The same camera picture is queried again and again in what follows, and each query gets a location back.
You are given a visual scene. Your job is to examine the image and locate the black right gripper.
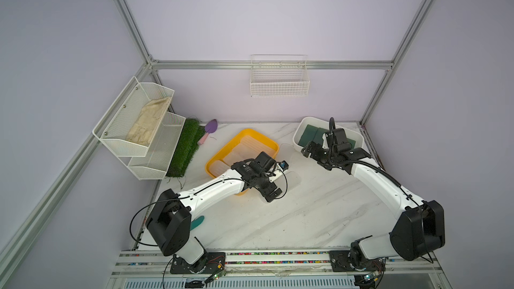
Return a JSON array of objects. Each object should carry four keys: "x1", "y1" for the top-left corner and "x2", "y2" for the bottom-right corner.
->
[{"x1": 302, "y1": 141, "x2": 337, "y2": 170}]

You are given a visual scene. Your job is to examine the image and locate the green pencil case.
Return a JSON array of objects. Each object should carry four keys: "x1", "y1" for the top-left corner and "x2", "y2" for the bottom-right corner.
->
[
  {"x1": 348, "y1": 139, "x2": 356, "y2": 149},
  {"x1": 313, "y1": 128, "x2": 327, "y2": 146},
  {"x1": 297, "y1": 124, "x2": 317, "y2": 147}
]

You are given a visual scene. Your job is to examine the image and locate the clear ribbed pencil case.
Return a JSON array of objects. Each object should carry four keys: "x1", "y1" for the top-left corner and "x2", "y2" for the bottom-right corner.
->
[
  {"x1": 241, "y1": 135, "x2": 276, "y2": 158},
  {"x1": 222, "y1": 149, "x2": 258, "y2": 166}
]

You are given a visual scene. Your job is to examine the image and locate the clear pencil case front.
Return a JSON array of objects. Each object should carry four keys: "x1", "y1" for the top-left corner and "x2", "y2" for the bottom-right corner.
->
[{"x1": 209, "y1": 160, "x2": 230, "y2": 177}]

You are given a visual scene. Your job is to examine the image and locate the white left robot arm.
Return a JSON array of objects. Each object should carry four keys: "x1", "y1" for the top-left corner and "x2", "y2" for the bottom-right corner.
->
[{"x1": 145, "y1": 152, "x2": 289, "y2": 268}]

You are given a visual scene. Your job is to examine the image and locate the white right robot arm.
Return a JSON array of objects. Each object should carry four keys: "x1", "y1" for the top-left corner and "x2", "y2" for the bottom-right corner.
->
[{"x1": 301, "y1": 128, "x2": 446, "y2": 270}]

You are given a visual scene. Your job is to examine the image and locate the white plastic storage box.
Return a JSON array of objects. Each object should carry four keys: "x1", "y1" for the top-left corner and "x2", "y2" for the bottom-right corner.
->
[{"x1": 293, "y1": 116, "x2": 366, "y2": 152}]

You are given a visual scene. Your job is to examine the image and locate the yellow plastic storage box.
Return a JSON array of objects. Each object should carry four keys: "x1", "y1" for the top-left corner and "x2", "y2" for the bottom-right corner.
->
[{"x1": 205, "y1": 128, "x2": 279, "y2": 178}]

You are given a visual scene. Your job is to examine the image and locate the purple pink toy shovel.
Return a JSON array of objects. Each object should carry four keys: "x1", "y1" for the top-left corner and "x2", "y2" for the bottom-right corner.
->
[{"x1": 198, "y1": 119, "x2": 218, "y2": 145}]

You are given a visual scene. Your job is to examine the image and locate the green artificial grass roll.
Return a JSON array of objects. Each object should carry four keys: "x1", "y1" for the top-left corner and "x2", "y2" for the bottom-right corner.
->
[{"x1": 165, "y1": 118, "x2": 206, "y2": 177}]

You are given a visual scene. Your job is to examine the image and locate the green rubber glove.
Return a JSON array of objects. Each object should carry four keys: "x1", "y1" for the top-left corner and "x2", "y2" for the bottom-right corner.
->
[{"x1": 190, "y1": 215, "x2": 205, "y2": 231}]

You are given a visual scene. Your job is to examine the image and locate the beige cloth in shelf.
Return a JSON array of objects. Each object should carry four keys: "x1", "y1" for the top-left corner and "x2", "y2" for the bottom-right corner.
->
[{"x1": 126, "y1": 96, "x2": 172, "y2": 147}]

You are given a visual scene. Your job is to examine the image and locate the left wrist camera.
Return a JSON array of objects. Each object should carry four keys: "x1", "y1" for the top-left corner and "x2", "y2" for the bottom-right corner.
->
[{"x1": 273, "y1": 161, "x2": 289, "y2": 178}]

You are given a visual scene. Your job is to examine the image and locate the white wire wall basket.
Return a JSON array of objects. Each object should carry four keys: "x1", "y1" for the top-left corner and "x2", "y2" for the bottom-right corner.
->
[{"x1": 250, "y1": 54, "x2": 310, "y2": 98}]

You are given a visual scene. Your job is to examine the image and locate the white mesh wall shelf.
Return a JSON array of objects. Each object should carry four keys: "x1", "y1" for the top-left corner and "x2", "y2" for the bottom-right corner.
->
[{"x1": 92, "y1": 78, "x2": 186, "y2": 180}]

